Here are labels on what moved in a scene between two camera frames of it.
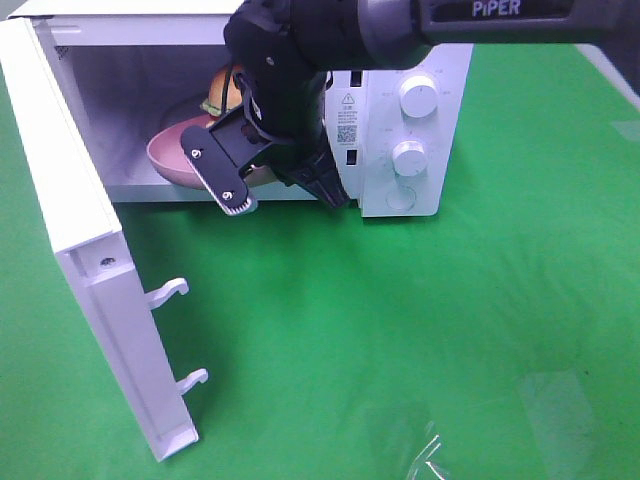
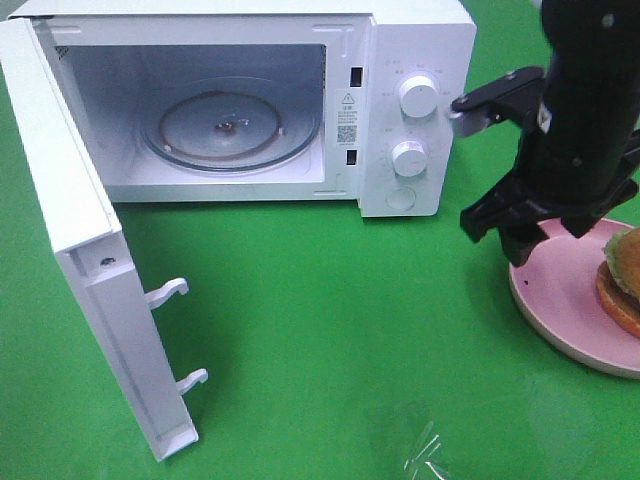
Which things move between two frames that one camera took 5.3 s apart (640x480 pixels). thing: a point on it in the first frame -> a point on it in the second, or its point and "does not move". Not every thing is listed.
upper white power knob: (418, 96) does not move
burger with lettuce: (223, 91) -> (618, 279)
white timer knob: (410, 158) does not move
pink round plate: (166, 151) -> (557, 288)
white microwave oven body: (399, 140) does not move
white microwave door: (101, 269) does not move
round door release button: (401, 199) does not move
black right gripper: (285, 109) -> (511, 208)
